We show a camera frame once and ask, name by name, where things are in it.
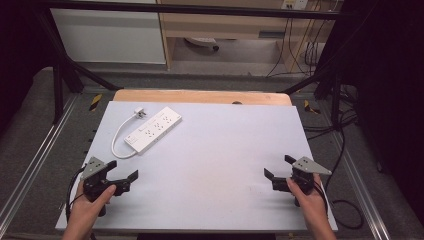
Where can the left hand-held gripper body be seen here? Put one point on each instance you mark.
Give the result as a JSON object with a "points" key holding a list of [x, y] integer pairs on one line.
{"points": [[95, 176]]}

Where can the light wooden desk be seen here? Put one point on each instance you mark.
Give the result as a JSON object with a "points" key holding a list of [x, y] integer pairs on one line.
{"points": [[216, 26]]}

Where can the yellow black floor tape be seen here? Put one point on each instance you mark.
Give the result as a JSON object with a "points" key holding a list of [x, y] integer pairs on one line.
{"points": [[311, 108], [95, 102]]}

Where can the black curtain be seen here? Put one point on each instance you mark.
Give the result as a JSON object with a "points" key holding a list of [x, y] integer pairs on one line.
{"points": [[390, 83], [20, 50]]}

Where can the white power strip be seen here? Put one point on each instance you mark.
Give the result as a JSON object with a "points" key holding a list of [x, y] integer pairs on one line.
{"points": [[153, 130]]}

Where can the white wall socket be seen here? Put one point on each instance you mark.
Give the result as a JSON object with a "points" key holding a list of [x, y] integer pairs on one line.
{"points": [[294, 4]]}

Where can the white cabinet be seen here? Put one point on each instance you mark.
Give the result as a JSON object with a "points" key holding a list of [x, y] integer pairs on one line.
{"points": [[106, 36]]}

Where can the white plug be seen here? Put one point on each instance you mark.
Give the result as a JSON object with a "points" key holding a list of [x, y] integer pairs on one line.
{"points": [[140, 112]]}

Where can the black metal frame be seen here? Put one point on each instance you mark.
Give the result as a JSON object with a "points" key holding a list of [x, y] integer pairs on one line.
{"points": [[200, 9]]}

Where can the wooden board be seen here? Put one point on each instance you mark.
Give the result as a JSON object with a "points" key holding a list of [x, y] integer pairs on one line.
{"points": [[200, 97]]}

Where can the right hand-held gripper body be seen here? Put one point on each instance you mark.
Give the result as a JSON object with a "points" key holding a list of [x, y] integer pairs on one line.
{"points": [[305, 175]]}

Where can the person's left hand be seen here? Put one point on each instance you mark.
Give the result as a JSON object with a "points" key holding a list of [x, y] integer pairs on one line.
{"points": [[85, 210]]}

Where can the person's right hand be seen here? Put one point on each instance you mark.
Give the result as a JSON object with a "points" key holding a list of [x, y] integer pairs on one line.
{"points": [[310, 206]]}

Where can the aluminium floor rail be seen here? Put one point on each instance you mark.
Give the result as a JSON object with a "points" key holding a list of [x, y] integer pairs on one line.
{"points": [[358, 186], [36, 156]]}

